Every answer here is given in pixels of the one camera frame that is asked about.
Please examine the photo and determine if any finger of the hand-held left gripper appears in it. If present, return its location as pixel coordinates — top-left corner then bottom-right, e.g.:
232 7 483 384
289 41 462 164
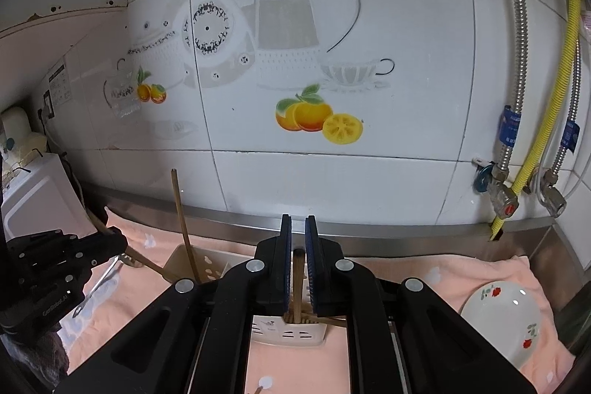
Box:
74 227 129 270

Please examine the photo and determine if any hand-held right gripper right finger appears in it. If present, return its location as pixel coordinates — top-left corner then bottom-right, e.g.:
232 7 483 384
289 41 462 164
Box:
305 216 539 394

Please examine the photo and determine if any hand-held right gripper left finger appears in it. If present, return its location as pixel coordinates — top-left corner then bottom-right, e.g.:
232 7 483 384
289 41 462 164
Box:
55 214 293 394

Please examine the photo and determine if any beige plastic utensil holder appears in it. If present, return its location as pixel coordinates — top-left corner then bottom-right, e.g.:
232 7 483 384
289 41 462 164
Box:
164 244 395 349

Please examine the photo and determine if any group of wooden chopsticks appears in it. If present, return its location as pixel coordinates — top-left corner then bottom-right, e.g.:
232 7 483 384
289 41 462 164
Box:
90 169 347 325

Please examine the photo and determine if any person's left forearm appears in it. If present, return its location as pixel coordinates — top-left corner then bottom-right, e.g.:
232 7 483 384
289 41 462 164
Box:
0 320 70 394

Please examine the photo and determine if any long metal spoon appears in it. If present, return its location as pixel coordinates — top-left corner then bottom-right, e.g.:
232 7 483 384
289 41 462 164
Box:
73 253 127 320

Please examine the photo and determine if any white microwave oven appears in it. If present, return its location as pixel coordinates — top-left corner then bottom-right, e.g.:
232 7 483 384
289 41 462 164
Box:
0 151 93 247

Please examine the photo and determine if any cream white appliance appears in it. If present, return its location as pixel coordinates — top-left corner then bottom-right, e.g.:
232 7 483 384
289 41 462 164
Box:
0 107 49 155

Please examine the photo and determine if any peach printed towel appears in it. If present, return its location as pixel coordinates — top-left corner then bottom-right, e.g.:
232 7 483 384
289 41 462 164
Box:
60 205 578 394

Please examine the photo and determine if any white floral dish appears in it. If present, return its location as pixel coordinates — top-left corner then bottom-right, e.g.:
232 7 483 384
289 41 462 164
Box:
460 280 542 364

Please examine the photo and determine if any metal water valve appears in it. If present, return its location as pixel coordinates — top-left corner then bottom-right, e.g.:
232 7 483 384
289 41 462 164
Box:
531 168 568 217

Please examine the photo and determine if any white wall label sticker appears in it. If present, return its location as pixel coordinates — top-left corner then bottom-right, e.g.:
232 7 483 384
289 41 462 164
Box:
46 57 70 109

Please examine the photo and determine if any metal valve red handle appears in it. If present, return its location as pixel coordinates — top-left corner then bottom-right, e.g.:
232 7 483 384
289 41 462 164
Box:
472 158 520 219

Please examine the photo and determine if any teapot and orange wall decal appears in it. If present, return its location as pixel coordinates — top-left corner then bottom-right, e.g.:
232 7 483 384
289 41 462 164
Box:
104 0 398 145

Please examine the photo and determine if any yellow gas hose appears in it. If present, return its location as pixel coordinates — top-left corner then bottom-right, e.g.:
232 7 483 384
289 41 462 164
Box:
489 0 583 240

